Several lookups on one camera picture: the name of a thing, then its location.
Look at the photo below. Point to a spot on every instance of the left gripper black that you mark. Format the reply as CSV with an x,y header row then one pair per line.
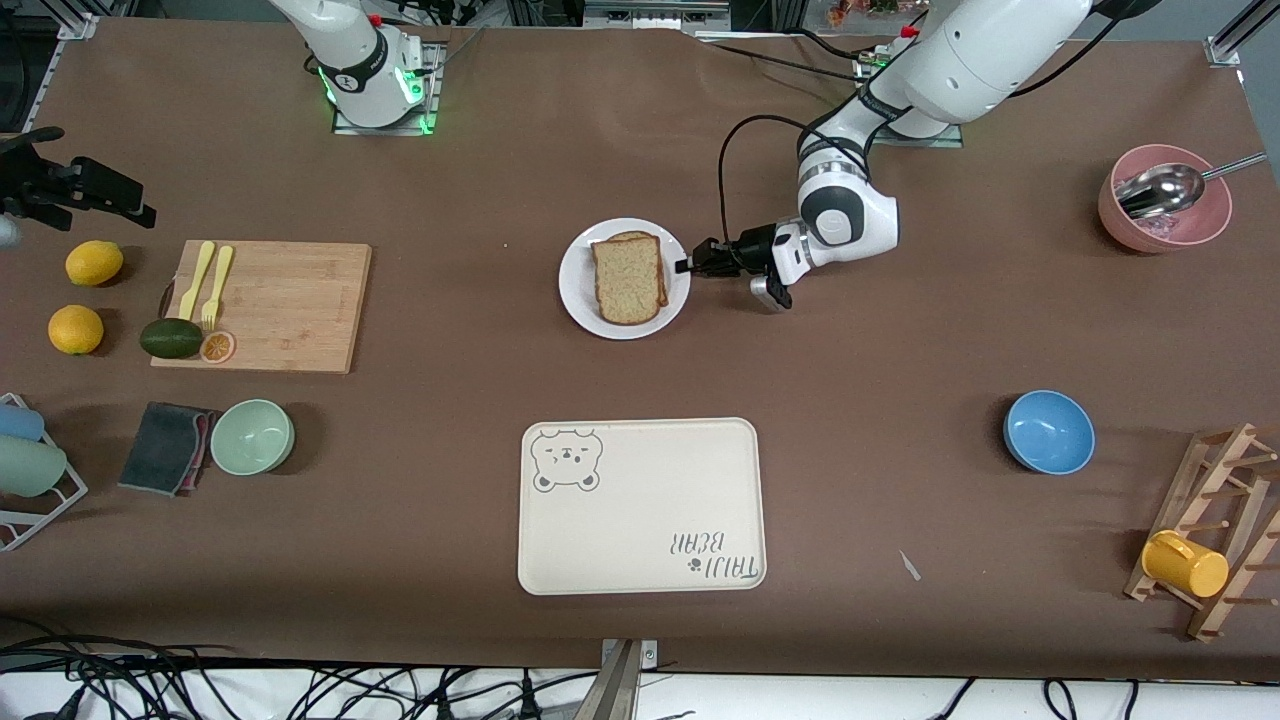
x,y
751,245

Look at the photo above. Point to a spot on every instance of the plain bread slice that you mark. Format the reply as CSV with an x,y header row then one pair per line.
x,y
628,280

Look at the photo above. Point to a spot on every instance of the round white plate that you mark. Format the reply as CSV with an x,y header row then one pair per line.
x,y
575,290

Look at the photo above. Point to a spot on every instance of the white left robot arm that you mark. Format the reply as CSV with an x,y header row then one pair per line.
x,y
960,60

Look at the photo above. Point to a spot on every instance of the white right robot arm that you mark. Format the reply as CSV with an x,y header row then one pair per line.
x,y
360,70

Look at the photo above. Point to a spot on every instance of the oval yellow lemon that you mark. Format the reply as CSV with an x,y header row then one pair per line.
x,y
94,263

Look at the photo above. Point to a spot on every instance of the yellow plastic knife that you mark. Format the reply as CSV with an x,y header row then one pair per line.
x,y
196,282

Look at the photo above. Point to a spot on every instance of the yellow plastic fork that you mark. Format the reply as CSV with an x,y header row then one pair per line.
x,y
220,280

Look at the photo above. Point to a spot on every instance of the round yellow lemon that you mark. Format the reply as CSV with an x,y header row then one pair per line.
x,y
76,330

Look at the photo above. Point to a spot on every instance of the dark green avocado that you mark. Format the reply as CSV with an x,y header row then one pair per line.
x,y
168,340

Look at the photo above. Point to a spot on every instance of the orange slice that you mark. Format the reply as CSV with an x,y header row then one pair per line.
x,y
218,348

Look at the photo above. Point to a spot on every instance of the bamboo cutting board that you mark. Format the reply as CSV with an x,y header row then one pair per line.
x,y
290,310

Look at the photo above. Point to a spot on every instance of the light blue cup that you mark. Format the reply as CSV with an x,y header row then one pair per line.
x,y
20,422

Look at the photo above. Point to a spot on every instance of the cream bear print tray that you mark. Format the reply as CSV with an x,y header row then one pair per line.
x,y
640,520

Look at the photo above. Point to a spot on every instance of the dark grey folded cloth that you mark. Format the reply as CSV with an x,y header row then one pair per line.
x,y
160,445

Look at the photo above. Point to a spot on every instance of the pink folded cloth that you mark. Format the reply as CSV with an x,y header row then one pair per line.
x,y
203,440

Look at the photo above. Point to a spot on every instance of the sage green cup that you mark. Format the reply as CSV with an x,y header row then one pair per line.
x,y
30,466

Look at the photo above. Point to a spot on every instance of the mint green bowl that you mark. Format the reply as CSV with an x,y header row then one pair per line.
x,y
252,437

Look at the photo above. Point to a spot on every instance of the small white paper scrap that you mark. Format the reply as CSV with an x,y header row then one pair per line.
x,y
910,567

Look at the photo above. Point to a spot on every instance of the blue bowl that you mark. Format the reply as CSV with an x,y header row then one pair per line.
x,y
1050,432

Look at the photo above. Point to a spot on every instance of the pink bowl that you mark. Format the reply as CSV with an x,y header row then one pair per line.
x,y
1120,230

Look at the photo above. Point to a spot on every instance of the metal scoop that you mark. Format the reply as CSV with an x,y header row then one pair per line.
x,y
1160,190

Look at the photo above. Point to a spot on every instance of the yellow mug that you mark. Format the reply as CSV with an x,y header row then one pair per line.
x,y
1190,568

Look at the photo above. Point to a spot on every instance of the wooden mug rack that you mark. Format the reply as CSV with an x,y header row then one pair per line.
x,y
1205,620

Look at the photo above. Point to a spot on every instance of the aluminium frame rail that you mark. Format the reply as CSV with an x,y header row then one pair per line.
x,y
45,70
1225,45

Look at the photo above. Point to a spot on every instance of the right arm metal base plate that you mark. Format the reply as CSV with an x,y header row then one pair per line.
x,y
345,128

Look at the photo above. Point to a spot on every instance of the aluminium frame crossbar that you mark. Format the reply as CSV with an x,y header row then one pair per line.
x,y
650,12

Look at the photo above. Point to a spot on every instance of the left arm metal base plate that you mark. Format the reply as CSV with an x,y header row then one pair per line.
x,y
940,138

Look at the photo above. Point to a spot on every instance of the metal table edge bracket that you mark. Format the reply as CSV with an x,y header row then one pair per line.
x,y
620,690

